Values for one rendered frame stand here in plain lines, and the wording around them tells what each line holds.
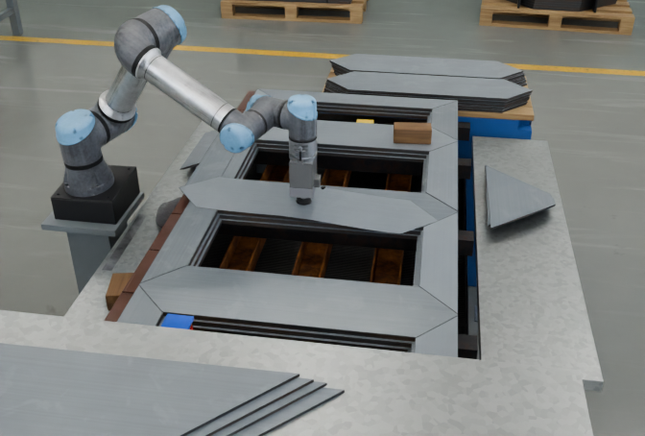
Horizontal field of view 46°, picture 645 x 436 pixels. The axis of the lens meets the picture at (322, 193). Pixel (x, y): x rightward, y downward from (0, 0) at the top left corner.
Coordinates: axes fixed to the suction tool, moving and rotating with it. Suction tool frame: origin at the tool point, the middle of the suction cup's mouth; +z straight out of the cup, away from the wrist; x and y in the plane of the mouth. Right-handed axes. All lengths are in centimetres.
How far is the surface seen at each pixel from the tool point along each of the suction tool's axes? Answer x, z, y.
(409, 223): -29.4, -0.5, -6.2
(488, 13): -79, 75, 446
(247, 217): 14.4, 0.9, -7.4
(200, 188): 30.8, -0.4, 3.9
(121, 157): 133, 85, 175
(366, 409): -25, -21, -93
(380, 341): -25, 1, -52
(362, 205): -16.2, -0.7, 1.1
